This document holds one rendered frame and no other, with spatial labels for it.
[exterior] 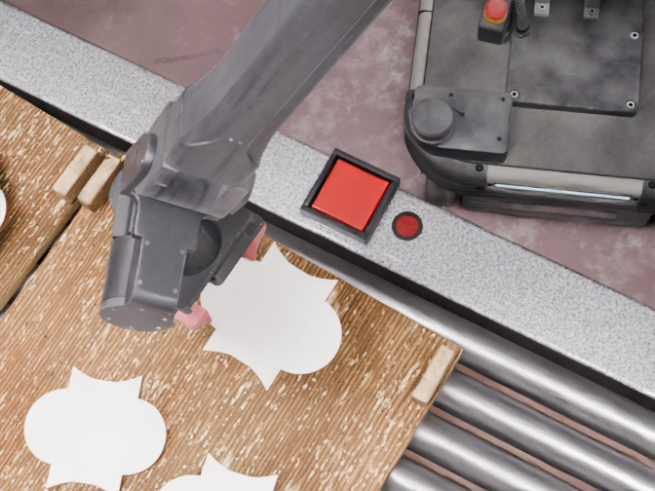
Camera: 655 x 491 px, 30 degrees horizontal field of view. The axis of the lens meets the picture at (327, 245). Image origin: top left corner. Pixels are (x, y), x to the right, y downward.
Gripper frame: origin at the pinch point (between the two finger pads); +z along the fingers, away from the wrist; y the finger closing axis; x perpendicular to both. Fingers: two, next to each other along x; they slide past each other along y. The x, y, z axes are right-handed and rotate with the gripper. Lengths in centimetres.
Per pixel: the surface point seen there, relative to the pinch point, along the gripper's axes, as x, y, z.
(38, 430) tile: 11.0, -20.1, 6.1
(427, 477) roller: -21.2, -3.5, 16.0
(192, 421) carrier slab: -0.4, -11.3, 9.6
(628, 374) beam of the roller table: -31.8, 15.5, 18.8
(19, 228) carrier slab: 25.6, -4.7, 4.2
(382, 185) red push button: -2.3, 19.1, 11.2
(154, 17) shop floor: 94, 54, 86
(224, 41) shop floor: 79, 57, 90
